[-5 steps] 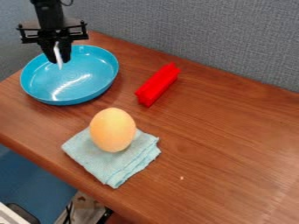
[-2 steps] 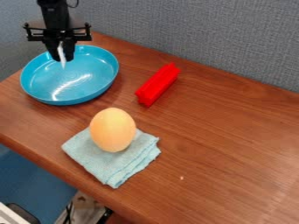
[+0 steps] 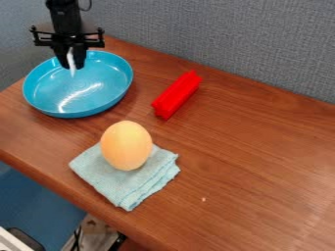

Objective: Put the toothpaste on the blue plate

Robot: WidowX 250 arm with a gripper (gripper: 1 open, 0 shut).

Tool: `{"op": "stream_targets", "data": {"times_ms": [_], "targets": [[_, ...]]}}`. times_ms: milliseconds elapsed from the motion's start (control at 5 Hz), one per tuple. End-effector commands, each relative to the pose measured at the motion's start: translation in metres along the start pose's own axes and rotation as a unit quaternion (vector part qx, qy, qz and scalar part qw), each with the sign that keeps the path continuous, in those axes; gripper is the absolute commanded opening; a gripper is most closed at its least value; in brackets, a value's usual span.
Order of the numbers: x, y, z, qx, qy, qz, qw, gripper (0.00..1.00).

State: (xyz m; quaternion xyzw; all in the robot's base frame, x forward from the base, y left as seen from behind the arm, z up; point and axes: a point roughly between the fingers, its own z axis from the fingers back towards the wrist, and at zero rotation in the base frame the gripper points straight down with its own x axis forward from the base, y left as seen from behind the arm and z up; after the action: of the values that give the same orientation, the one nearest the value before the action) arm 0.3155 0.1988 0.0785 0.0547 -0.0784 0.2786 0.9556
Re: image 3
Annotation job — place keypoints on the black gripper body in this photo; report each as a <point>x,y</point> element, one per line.
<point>90,39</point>

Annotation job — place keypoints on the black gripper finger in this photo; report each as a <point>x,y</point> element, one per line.
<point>61,53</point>
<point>79,55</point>

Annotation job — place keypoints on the white toothpaste tube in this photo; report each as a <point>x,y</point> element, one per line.
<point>71,62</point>

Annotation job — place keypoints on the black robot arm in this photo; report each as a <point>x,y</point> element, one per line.
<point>66,18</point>

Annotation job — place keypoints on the blue plastic plate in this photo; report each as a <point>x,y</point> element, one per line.
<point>75,96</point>

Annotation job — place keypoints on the red plastic block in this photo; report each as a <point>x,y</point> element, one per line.
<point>177,94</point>

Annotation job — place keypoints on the orange egg-shaped ball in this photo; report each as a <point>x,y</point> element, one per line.
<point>126,145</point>

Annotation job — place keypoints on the light blue folded cloth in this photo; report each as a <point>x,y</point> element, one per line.
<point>126,188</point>

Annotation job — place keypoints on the white object at corner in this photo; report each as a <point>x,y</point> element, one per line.
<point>11,243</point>

